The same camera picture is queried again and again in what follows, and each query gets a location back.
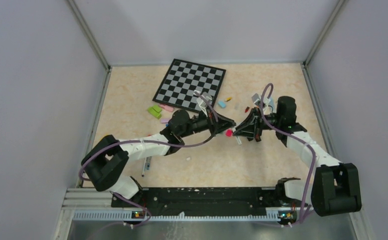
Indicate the pale purple highlighter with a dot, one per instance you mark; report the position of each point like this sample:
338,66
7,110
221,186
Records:
164,120

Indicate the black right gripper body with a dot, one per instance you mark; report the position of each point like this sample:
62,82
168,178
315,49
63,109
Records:
274,120

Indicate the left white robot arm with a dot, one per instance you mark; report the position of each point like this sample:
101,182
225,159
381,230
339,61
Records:
105,163

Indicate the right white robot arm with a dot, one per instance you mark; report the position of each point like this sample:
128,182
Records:
334,186

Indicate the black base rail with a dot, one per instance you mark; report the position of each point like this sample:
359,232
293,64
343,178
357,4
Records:
261,196

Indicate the pink cap of highlighter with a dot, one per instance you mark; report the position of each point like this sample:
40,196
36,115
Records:
229,133

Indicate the black grey chessboard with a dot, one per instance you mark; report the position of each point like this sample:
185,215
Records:
183,78

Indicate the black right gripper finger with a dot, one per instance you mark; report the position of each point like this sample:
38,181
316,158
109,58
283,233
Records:
248,130
254,115

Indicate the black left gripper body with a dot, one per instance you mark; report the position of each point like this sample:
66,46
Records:
198,122

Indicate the pink highlighter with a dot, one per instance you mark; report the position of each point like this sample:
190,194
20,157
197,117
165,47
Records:
166,108

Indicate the grey white pen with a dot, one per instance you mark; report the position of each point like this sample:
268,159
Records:
238,138

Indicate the light blue highlighter cap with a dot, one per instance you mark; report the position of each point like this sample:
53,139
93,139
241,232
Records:
221,104

